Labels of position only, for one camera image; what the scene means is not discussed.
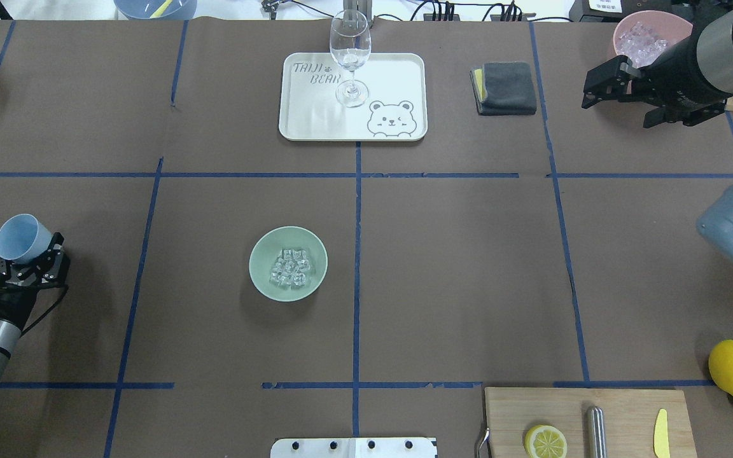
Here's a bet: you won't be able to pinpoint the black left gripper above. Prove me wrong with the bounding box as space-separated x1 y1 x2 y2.
0 232 71 331

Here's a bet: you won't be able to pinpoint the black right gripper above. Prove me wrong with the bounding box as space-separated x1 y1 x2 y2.
581 37 729 128

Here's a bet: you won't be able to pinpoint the yellow plastic knife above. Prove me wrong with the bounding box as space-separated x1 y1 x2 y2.
652 408 670 458

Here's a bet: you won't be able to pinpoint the lemon half slice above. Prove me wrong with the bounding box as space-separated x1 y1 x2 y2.
523 424 568 458

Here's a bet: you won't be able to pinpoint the light green bowl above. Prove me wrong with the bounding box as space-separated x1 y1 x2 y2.
248 226 328 302

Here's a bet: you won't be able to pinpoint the wooden cutting board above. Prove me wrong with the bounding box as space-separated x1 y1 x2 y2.
485 387 697 457

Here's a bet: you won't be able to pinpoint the steel muddler black tip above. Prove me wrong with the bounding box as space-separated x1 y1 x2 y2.
587 405 608 458

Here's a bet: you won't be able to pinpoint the clear wine glass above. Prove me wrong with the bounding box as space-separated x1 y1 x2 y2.
329 9 372 108

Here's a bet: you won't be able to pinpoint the blue bowl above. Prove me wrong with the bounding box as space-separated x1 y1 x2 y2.
113 1 199 20

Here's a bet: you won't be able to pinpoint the cream bear tray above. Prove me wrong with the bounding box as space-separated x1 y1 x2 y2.
279 53 428 142

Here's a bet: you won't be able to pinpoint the pink bowl of ice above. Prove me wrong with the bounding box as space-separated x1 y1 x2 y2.
608 10 694 69

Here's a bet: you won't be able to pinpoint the grey folded cloth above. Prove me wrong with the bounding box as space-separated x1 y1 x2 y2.
470 61 537 116

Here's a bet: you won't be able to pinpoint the light blue plastic cup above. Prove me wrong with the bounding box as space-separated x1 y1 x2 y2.
0 214 53 265

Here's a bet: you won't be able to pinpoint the clear ice cubes in bowl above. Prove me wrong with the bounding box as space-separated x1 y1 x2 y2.
269 247 314 289

